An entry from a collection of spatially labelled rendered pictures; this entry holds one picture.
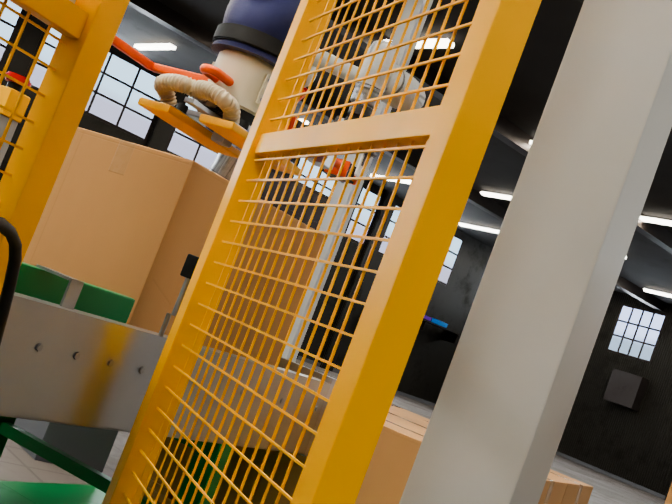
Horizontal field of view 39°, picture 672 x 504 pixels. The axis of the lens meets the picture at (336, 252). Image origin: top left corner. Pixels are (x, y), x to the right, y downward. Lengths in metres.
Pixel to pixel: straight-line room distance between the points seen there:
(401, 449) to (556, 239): 1.12
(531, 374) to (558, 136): 0.37
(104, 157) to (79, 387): 0.64
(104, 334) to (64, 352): 0.09
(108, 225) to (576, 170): 1.05
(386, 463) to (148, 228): 0.89
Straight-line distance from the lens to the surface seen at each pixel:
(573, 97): 1.53
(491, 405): 1.44
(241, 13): 2.35
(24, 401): 1.64
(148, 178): 2.07
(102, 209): 2.12
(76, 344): 1.67
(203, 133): 2.38
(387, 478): 2.47
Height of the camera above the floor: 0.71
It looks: 5 degrees up
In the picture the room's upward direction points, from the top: 21 degrees clockwise
